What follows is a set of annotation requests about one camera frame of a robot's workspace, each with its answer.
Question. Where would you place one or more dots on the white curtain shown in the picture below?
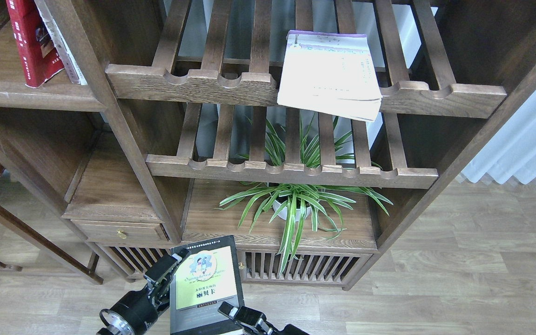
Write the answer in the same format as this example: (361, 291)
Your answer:
(511, 152)

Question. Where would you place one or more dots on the white standing book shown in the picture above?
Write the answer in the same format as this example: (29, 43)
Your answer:
(72, 69)

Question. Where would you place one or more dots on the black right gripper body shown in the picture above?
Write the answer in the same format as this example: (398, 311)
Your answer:
(286, 330)

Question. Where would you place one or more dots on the green spider plant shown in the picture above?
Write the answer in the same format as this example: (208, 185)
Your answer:
(297, 201)

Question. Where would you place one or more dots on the dark wooden bookshelf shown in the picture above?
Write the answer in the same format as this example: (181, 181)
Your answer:
(169, 123)

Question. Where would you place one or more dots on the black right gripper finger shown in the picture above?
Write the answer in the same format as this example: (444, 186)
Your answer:
(251, 320)

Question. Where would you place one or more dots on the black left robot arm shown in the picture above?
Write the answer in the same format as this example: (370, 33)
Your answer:
(137, 311)

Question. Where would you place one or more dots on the grey and green book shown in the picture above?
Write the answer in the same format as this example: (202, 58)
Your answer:
(206, 278)

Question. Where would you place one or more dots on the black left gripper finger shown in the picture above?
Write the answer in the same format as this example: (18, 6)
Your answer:
(163, 269)

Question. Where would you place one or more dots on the white and purple book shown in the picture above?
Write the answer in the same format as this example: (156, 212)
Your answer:
(330, 73)

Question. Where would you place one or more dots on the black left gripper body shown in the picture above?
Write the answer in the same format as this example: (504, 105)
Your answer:
(136, 311)

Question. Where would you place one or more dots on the brass drawer knob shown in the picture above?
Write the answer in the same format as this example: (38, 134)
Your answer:
(121, 234)

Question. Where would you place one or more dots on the red book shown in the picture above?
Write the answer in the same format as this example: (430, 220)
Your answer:
(38, 54)

